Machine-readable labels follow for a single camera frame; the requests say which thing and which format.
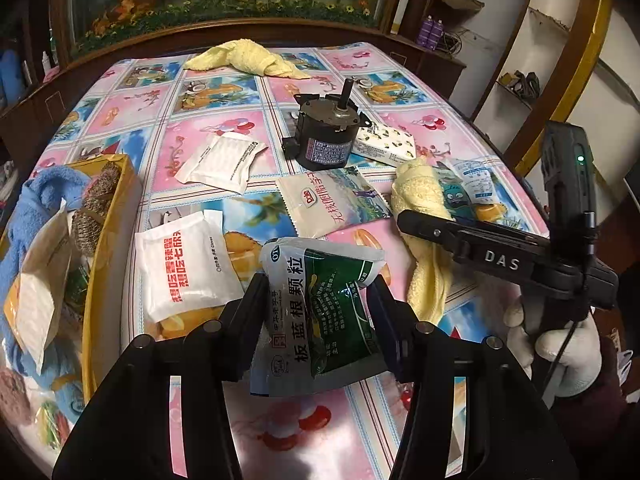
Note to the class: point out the green white medicine packet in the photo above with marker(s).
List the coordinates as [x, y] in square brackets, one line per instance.
[325, 310]

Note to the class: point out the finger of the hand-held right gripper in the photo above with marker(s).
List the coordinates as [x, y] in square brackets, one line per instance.
[500, 257]

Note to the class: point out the blue cartoon printed packet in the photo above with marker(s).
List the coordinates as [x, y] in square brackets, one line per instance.
[456, 200]

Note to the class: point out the pair of dark shoes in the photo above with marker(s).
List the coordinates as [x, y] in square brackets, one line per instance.
[521, 85]

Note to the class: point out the small white printed packet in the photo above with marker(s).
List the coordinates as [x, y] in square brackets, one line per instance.
[475, 180]

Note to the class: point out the cartoon printed tablecloth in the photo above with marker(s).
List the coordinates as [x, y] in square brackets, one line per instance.
[150, 120]

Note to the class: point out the white paper pouch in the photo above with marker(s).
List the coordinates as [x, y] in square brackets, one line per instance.
[40, 280]

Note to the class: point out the brown scouring pad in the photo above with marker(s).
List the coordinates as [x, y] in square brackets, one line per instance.
[97, 205]

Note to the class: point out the white scenery printed packet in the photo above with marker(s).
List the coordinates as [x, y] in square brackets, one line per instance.
[330, 200]

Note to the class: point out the yellow towel with label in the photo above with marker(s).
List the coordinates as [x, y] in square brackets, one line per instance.
[425, 280]

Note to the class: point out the purple spray cans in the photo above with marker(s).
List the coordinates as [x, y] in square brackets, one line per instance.
[432, 34]

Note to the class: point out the black electric motor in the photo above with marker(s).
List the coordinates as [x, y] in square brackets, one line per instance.
[325, 130]

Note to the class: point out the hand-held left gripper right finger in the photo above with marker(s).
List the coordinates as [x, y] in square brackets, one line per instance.
[387, 325]

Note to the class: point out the large blue towel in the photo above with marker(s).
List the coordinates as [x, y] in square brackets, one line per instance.
[30, 200]

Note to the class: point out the person's right hand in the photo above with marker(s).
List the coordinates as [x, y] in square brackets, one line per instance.
[580, 360]

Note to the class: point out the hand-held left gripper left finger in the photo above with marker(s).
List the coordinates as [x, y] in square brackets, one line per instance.
[255, 305]

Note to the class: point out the lemon printed tissue pack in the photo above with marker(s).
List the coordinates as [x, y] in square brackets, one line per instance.
[385, 142]

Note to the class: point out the rolled yellow towel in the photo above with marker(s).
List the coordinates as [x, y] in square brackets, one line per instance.
[250, 57]

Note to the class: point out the pink plush toy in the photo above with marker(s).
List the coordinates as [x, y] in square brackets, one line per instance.
[12, 395]

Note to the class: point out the white packet with red print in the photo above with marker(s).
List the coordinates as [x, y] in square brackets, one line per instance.
[185, 270]

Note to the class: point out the person's right forearm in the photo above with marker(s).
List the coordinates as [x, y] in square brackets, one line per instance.
[615, 400]

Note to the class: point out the small white sachet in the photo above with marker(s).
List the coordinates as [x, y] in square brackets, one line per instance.
[222, 162]

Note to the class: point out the yellow taped cardboard box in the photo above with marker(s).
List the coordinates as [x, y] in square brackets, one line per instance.
[107, 270]

